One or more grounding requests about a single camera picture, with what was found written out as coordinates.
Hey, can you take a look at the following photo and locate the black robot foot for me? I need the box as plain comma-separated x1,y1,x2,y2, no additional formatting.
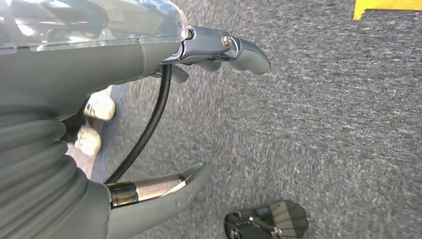
224,200,310,239

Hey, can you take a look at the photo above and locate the person's white shoe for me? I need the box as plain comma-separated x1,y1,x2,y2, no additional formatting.
74,126,102,156
83,92,116,121

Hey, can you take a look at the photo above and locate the yellow floor tape square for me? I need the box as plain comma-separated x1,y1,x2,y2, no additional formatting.
352,0,422,21

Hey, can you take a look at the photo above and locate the person's leg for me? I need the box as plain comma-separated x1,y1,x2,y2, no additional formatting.
61,112,87,143

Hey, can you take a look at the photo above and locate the black left hand cable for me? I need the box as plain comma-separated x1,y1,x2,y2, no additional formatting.
105,64,173,185

